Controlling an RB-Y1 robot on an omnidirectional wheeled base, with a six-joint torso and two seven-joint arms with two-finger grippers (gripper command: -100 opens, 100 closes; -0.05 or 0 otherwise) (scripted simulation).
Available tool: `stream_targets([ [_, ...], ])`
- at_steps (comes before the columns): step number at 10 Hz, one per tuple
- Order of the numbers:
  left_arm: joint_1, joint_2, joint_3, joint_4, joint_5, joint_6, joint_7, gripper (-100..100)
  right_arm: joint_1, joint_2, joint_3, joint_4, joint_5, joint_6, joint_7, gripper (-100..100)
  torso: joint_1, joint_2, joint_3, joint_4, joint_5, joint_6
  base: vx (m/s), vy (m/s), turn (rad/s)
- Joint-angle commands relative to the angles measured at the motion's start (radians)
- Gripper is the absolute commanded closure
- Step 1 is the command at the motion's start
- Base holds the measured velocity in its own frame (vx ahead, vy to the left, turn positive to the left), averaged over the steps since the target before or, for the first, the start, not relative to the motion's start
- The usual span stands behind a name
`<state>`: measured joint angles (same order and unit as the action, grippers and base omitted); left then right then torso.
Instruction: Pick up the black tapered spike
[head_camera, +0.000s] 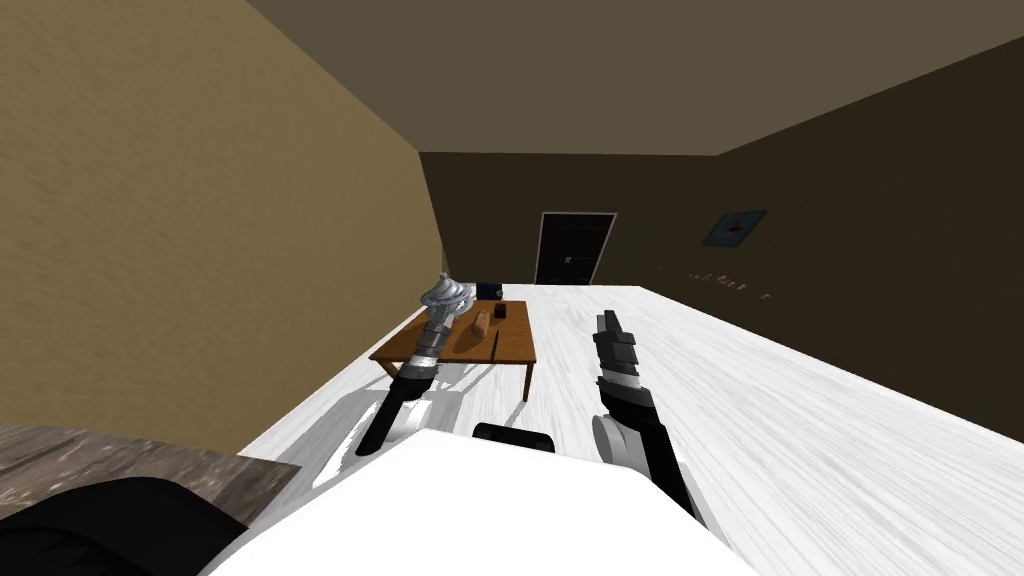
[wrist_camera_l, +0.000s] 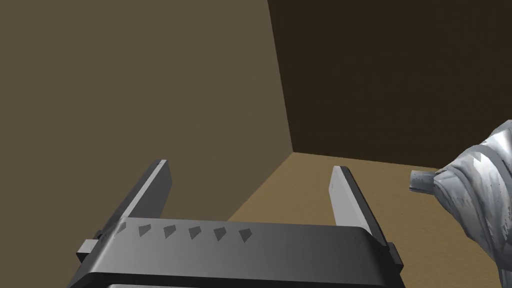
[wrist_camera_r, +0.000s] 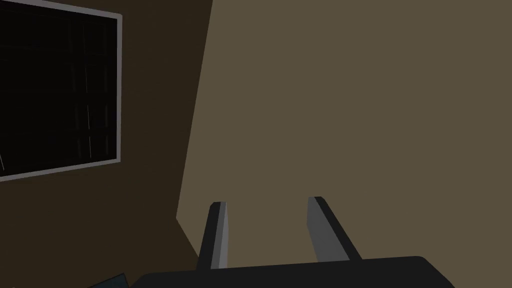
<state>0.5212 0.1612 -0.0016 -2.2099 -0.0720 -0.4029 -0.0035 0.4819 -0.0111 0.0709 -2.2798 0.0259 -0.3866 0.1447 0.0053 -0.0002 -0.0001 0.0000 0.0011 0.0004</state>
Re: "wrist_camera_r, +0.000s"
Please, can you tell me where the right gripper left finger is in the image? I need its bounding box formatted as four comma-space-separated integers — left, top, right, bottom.
195, 201, 230, 271

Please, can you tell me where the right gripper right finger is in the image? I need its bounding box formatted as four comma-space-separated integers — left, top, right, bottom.
306, 195, 364, 264

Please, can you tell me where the dark window with grey frame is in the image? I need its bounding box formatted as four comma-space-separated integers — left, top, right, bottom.
0, 0, 124, 183

